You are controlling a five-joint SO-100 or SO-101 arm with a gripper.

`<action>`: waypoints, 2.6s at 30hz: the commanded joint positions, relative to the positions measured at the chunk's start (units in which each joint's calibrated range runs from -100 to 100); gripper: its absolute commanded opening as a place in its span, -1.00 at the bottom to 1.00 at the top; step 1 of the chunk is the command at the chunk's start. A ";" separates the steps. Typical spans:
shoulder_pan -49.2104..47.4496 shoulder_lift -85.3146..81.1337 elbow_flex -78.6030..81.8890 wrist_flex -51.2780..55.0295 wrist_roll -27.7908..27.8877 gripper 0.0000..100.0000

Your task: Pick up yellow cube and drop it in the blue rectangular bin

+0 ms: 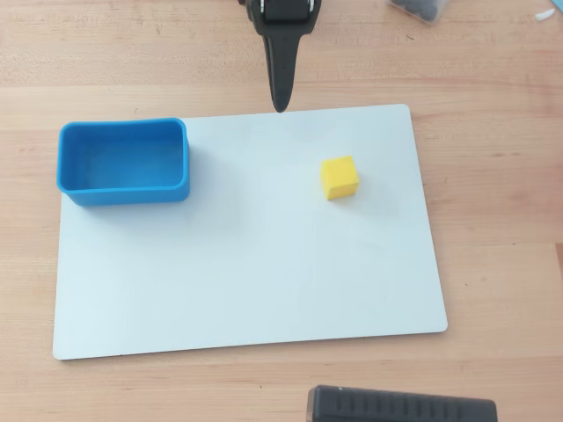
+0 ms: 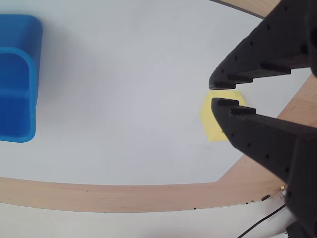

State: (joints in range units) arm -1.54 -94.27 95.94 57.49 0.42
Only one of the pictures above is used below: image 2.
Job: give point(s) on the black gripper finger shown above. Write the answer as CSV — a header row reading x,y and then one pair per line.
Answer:
x,y
270,42
272,143

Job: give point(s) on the yellow cube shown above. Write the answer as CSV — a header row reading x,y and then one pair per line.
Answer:
x,y
208,120

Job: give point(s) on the blue rectangular plastic bin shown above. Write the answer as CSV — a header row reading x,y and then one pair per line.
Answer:
x,y
17,79

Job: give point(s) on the small black plastic piece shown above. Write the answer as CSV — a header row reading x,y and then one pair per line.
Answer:
x,y
266,197

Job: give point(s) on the white mat sheet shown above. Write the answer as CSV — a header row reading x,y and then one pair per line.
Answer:
x,y
123,99

